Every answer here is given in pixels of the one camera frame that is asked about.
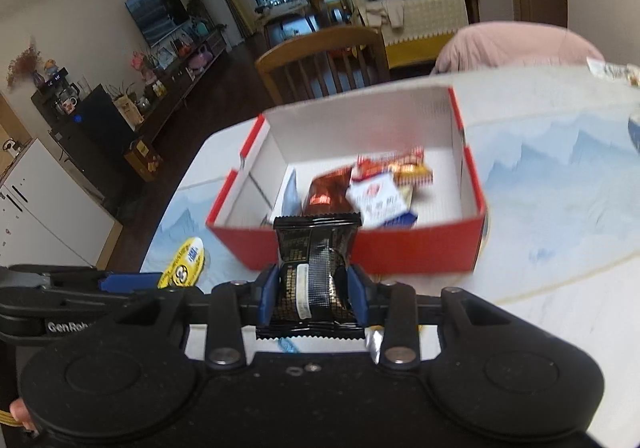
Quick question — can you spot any yellow long sachet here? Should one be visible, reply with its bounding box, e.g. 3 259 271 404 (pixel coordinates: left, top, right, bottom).
157 237 206 289

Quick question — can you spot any black snack packet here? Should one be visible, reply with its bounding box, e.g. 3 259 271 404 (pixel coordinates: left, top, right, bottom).
257 213 363 340

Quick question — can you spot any white blue snack packet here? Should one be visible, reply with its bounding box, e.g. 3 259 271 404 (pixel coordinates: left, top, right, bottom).
346 174 418 229

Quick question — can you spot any light blue chocolate packet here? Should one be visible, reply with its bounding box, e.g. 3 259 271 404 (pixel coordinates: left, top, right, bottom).
280 168 302 217

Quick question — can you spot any brown foil snack packet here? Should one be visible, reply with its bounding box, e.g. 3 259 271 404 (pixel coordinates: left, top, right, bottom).
303 166 355 215

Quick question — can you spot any red snack packet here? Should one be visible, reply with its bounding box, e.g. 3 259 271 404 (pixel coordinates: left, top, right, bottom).
352 147 433 187

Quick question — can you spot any left hand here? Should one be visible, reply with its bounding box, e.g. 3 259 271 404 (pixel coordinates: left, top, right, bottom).
10 398 37 432

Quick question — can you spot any white cabinet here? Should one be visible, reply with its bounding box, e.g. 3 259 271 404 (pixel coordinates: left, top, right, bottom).
1 139 122 268

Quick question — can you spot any red cardboard box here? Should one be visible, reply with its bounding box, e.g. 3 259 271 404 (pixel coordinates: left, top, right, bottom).
206 86 486 275

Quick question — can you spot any brown gift bag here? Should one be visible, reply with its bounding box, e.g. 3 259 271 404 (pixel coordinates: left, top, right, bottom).
125 138 163 182

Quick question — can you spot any dark tv cabinet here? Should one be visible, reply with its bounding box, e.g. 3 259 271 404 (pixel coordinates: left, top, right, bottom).
134 29 227 142

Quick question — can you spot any wooden dining chair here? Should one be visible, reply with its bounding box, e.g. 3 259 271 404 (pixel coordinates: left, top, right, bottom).
255 26 390 106

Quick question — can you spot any pink jacket on chair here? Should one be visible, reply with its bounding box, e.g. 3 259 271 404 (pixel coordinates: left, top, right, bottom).
432 21 604 74

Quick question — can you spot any sofa with cream cover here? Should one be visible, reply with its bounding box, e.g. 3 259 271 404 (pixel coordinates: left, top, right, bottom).
350 0 480 69

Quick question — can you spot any coffee table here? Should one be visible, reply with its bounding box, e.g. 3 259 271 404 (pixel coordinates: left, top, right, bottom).
255 0 316 48

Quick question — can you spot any wall television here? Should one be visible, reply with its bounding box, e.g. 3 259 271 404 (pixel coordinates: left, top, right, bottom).
125 0 190 47

